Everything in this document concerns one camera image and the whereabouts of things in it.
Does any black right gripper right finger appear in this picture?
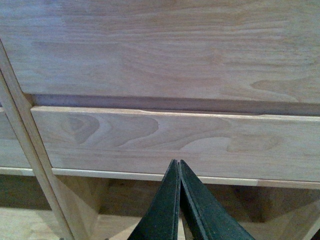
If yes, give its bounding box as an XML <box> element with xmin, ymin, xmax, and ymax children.
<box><xmin>179</xmin><ymin>160</ymin><xmax>254</xmax><ymax>240</ymax></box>

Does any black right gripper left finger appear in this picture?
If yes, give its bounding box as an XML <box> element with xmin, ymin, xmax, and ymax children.
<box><xmin>128</xmin><ymin>160</ymin><xmax>180</xmax><ymax>240</ymax></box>

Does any right wooden shelf unit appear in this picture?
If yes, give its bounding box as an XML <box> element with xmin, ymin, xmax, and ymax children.
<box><xmin>0</xmin><ymin>0</ymin><xmax>320</xmax><ymax>240</ymax></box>

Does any lower right wooden drawer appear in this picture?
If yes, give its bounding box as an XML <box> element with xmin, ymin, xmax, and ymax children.
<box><xmin>31</xmin><ymin>106</ymin><xmax>320</xmax><ymax>182</ymax></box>

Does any wooden drawer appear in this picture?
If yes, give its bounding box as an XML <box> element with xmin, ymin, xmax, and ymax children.
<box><xmin>0</xmin><ymin>0</ymin><xmax>320</xmax><ymax>104</ymax></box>
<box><xmin>31</xmin><ymin>106</ymin><xmax>320</xmax><ymax>182</ymax></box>

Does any upper right wooden drawer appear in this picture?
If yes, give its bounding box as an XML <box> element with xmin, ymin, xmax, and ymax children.
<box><xmin>0</xmin><ymin>0</ymin><xmax>320</xmax><ymax>104</ymax></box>

